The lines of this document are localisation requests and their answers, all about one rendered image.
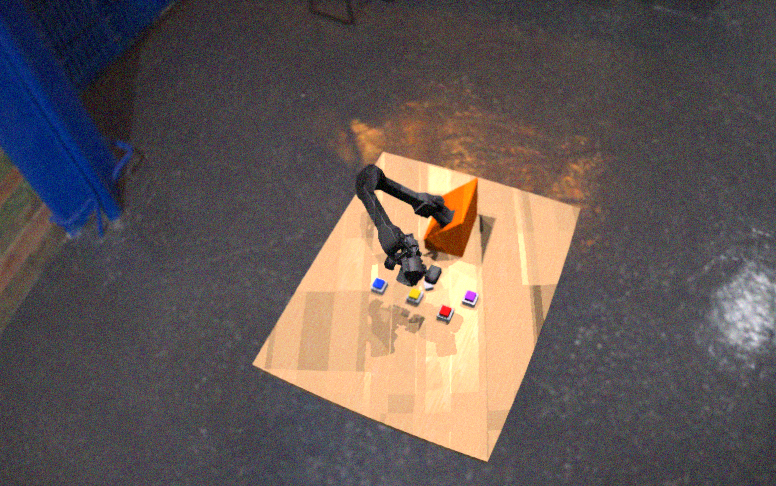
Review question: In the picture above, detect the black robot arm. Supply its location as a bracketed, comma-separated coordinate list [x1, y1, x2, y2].
[355, 164, 456, 287]

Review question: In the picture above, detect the blue button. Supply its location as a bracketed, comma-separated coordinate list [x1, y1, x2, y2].
[370, 278, 388, 296]

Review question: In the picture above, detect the purple button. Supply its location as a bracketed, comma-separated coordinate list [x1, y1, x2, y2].
[462, 290, 479, 308]

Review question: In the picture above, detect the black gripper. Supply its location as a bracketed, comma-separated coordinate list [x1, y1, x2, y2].
[384, 256, 443, 286]

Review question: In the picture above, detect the red button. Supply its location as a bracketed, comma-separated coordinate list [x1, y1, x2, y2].
[436, 304, 455, 323]

